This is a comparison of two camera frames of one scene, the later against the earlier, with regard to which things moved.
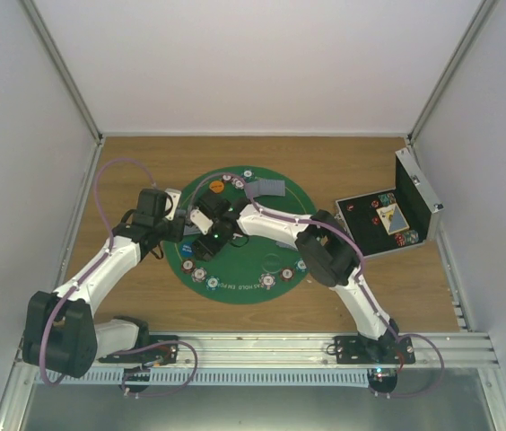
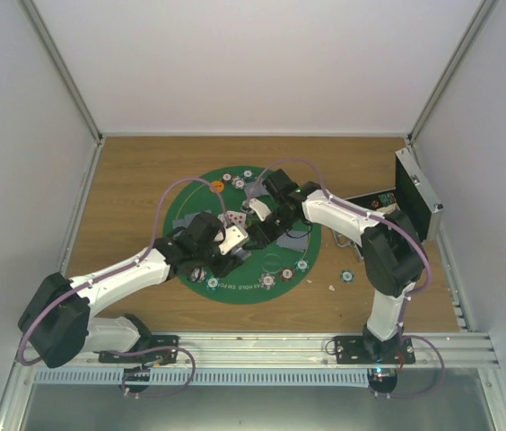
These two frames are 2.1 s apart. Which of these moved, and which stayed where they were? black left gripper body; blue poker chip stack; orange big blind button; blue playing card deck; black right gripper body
Moved: black left gripper body; blue playing card deck; black right gripper body
Stayed: blue poker chip stack; orange big blind button
